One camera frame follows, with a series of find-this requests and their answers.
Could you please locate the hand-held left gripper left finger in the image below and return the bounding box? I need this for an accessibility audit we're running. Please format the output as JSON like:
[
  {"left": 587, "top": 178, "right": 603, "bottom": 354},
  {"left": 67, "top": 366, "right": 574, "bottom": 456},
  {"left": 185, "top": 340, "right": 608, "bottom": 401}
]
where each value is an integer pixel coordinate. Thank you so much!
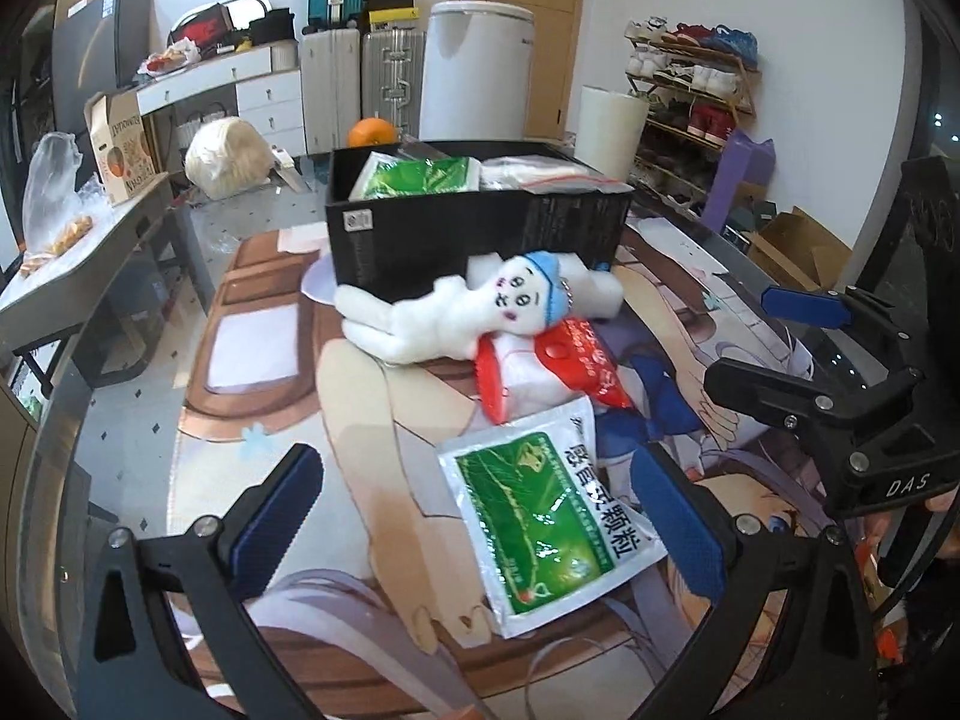
[{"left": 79, "top": 442, "right": 325, "bottom": 720}]

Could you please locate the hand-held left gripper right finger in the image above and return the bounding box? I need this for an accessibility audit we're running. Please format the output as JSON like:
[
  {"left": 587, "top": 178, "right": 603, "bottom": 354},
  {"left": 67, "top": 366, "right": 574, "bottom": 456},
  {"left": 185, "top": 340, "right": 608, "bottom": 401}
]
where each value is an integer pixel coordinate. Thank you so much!
[{"left": 628, "top": 444, "right": 878, "bottom": 720}]

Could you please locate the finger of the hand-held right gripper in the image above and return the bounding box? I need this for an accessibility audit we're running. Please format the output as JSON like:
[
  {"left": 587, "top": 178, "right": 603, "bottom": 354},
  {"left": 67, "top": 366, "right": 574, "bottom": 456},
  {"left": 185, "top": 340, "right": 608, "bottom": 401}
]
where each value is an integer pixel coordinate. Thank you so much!
[
  {"left": 703, "top": 356, "right": 886, "bottom": 477},
  {"left": 760, "top": 283, "right": 927, "bottom": 391}
]

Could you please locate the green white medicine packet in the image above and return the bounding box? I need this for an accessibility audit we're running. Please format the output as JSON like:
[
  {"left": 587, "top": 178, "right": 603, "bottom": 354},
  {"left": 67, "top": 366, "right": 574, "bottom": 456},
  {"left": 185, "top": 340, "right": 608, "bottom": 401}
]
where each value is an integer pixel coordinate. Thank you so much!
[
  {"left": 437, "top": 409, "right": 670, "bottom": 640},
  {"left": 351, "top": 152, "right": 482, "bottom": 202}
]

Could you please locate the red white tissue packet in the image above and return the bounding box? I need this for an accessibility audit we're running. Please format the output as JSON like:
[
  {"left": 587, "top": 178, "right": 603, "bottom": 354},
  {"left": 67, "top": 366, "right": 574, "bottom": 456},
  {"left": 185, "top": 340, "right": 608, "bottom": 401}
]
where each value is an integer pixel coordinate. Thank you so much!
[{"left": 472, "top": 319, "right": 637, "bottom": 425}]

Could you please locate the white plush toy blue cap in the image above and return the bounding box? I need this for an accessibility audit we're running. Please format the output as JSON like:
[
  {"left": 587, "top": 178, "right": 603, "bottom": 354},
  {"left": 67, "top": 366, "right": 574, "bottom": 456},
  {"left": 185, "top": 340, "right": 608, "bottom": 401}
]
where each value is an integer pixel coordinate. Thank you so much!
[{"left": 334, "top": 251, "right": 623, "bottom": 367}]

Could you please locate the zip bag of white laces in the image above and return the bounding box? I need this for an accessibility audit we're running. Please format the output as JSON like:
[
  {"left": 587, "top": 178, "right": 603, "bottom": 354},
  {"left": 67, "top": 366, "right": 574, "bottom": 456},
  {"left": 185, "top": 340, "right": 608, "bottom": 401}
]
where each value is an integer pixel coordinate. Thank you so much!
[{"left": 480, "top": 156, "right": 623, "bottom": 192}]

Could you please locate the black cardboard box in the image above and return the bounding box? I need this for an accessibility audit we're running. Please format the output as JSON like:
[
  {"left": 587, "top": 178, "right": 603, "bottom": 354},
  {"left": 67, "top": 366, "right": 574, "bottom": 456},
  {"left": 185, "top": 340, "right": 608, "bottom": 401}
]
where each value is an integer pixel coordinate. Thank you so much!
[{"left": 324, "top": 139, "right": 635, "bottom": 308}]

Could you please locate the open brown cardboard box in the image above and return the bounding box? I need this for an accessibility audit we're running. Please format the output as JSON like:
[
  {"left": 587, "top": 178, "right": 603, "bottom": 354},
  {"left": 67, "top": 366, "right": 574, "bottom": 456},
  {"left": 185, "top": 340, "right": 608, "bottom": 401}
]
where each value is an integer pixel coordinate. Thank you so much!
[{"left": 746, "top": 206, "right": 852, "bottom": 293}]

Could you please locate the purple stool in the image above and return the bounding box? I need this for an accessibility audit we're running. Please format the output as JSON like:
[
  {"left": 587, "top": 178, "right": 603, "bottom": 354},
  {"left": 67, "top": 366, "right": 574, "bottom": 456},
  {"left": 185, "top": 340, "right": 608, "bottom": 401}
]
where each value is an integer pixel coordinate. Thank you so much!
[{"left": 701, "top": 129, "right": 773, "bottom": 237}]

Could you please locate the printed cartoon table mat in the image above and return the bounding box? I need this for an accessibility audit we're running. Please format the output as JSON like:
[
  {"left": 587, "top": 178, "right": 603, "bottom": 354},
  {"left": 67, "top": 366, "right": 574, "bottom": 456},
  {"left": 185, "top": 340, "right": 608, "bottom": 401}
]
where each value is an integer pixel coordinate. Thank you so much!
[{"left": 166, "top": 221, "right": 901, "bottom": 720}]

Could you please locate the pale round coaster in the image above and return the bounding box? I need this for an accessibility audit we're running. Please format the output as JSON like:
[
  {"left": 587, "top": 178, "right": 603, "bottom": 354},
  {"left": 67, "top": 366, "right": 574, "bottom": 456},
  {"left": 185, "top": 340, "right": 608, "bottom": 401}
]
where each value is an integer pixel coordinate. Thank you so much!
[{"left": 300, "top": 251, "right": 342, "bottom": 308}]

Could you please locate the wooden shoe rack with shoes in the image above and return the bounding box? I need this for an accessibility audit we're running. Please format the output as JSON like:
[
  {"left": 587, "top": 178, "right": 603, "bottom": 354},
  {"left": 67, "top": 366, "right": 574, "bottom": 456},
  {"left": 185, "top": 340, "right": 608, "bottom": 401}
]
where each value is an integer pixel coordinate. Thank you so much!
[{"left": 624, "top": 15, "right": 762, "bottom": 203}]

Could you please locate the white cylinder bin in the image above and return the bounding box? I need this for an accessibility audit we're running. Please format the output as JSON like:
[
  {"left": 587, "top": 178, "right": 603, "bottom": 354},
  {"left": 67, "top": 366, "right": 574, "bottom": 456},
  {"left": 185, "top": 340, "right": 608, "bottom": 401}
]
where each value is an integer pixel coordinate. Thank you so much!
[{"left": 574, "top": 85, "right": 650, "bottom": 181}]

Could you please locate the pale paper sheet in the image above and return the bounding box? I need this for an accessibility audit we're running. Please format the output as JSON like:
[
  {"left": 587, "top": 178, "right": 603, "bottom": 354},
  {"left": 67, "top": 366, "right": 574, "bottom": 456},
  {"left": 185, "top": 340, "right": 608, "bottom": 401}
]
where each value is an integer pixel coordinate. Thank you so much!
[{"left": 276, "top": 223, "right": 329, "bottom": 252}]

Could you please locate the grey side table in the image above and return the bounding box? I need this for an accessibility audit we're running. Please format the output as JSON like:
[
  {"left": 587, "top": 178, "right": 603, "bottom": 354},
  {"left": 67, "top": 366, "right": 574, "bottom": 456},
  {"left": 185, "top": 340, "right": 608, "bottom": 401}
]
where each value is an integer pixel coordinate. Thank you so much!
[{"left": 0, "top": 172, "right": 200, "bottom": 391}]

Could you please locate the white plastic tool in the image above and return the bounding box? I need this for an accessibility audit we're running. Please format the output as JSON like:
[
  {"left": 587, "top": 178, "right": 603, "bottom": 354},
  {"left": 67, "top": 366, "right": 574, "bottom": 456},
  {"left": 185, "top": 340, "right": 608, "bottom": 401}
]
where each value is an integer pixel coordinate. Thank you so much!
[{"left": 270, "top": 146, "right": 310, "bottom": 194}]

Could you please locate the white plastic bag bundle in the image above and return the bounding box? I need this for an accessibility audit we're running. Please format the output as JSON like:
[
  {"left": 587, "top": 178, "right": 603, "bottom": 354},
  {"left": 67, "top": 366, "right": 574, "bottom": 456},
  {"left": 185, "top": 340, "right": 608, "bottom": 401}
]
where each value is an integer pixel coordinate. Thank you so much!
[{"left": 184, "top": 118, "right": 272, "bottom": 201}]

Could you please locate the clear plastic bag of fruit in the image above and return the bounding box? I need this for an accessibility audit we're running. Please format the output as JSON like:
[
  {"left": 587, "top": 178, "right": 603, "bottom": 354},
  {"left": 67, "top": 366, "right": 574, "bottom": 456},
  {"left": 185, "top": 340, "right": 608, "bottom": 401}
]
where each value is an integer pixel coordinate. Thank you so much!
[{"left": 19, "top": 131, "right": 95, "bottom": 278}]

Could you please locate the orange fruit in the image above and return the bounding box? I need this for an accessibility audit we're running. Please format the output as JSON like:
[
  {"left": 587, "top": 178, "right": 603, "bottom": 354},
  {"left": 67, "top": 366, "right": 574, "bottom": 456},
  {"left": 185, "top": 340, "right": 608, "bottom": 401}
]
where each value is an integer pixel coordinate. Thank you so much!
[{"left": 346, "top": 118, "right": 397, "bottom": 149}]

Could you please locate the cardboard fruit box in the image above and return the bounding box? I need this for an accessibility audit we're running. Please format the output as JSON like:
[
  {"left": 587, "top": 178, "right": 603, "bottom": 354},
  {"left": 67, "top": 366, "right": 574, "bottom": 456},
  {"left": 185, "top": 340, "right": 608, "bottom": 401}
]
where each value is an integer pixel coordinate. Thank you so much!
[{"left": 84, "top": 88, "right": 170, "bottom": 207}]

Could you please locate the white round appliance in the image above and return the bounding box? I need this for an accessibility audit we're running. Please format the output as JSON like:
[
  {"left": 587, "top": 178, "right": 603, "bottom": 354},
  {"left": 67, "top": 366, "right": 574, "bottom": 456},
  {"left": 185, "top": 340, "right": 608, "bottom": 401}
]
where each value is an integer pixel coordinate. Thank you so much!
[{"left": 418, "top": 1, "right": 535, "bottom": 142}]

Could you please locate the woven basket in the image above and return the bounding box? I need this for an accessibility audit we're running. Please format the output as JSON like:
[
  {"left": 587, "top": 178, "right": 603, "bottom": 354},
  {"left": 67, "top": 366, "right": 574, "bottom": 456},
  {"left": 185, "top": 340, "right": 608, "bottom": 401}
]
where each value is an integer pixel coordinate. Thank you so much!
[{"left": 176, "top": 101, "right": 226, "bottom": 136}]

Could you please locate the white dresser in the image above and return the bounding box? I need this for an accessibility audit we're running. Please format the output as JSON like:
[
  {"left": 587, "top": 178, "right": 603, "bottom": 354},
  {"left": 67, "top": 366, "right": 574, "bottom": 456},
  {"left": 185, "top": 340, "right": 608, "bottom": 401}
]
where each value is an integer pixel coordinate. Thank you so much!
[{"left": 135, "top": 41, "right": 308, "bottom": 158}]

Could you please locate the smooth silver suitcase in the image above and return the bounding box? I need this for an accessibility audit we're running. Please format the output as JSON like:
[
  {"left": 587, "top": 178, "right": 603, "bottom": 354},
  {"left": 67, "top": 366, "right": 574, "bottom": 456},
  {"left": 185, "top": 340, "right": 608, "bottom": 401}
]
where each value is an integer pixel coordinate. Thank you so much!
[{"left": 300, "top": 26, "right": 362, "bottom": 155}]

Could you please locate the ribbed silver suitcase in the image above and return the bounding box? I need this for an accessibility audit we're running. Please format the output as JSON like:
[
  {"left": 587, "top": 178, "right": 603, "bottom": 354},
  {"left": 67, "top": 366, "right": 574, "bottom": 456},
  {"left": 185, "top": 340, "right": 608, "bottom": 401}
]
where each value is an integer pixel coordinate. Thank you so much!
[{"left": 361, "top": 28, "right": 427, "bottom": 140}]

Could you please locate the red food bag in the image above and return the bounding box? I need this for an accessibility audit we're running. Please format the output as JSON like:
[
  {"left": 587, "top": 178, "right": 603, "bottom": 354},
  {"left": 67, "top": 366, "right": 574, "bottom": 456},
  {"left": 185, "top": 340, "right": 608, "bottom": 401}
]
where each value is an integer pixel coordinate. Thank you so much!
[{"left": 139, "top": 41, "right": 200, "bottom": 76}]

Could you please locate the black bag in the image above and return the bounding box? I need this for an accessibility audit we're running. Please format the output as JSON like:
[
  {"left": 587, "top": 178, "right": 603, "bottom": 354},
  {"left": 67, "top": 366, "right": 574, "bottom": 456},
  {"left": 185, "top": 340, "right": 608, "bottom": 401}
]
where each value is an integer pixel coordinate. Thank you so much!
[{"left": 247, "top": 9, "right": 295, "bottom": 46}]

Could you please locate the grey refrigerator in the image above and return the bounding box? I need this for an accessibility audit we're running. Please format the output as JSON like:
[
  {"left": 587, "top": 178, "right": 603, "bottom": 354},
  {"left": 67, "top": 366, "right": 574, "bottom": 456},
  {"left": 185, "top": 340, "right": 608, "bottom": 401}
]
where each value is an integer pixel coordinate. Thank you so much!
[{"left": 51, "top": 0, "right": 151, "bottom": 121}]

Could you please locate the red black shoe box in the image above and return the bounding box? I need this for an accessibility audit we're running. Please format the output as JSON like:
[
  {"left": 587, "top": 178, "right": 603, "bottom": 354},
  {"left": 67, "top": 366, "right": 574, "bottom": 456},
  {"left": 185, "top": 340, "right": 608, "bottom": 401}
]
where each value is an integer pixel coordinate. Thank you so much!
[{"left": 166, "top": 4, "right": 232, "bottom": 46}]

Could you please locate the yellow black box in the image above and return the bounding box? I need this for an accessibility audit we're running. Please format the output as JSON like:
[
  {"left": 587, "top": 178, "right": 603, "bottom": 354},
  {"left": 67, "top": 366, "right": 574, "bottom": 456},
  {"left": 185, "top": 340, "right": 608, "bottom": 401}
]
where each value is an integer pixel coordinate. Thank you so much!
[{"left": 367, "top": 6, "right": 421, "bottom": 35}]

